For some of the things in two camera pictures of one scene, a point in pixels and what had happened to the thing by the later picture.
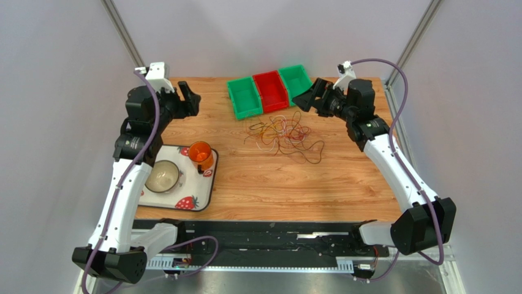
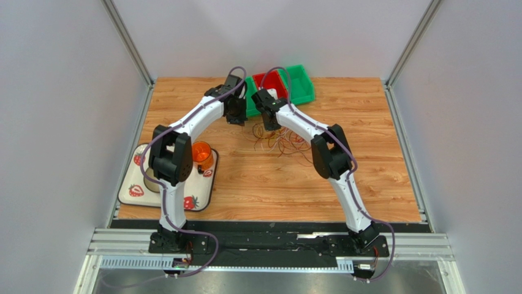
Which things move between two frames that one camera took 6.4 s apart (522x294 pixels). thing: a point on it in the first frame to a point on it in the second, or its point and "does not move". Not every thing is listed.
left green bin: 246,97 does not move
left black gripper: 189,108 to 240,120
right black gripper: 319,96 to 269,120
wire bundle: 280,135 does not move
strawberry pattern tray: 193,190 does not move
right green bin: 297,79 does not move
